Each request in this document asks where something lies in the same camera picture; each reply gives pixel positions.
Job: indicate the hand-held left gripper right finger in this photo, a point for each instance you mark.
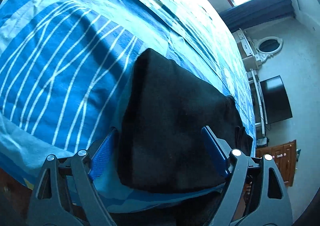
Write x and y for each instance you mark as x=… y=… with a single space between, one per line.
x=215 y=150

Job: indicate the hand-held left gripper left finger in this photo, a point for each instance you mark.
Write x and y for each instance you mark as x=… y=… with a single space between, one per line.
x=102 y=153

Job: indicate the black studded pants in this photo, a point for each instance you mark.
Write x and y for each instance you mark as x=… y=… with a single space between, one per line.
x=180 y=126

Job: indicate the white television stand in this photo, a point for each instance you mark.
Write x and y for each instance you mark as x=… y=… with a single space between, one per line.
x=257 y=106

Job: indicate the person's leg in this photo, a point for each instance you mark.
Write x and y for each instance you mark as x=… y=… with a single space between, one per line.
x=192 y=212

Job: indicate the wooden cabinet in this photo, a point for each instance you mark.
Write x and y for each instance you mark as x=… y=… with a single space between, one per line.
x=282 y=163

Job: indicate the black flat television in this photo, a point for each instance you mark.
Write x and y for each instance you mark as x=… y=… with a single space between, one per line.
x=275 y=100

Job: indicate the blue patterned bed sheet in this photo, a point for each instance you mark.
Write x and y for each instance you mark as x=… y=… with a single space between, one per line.
x=75 y=66

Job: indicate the cream dressing table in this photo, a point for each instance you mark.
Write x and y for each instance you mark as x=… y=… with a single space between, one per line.
x=246 y=48

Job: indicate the white oval vanity mirror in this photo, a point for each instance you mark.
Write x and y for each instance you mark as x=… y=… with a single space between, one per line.
x=268 y=45

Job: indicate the blue curtain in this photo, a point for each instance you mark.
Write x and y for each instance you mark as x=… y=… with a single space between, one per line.
x=257 y=6

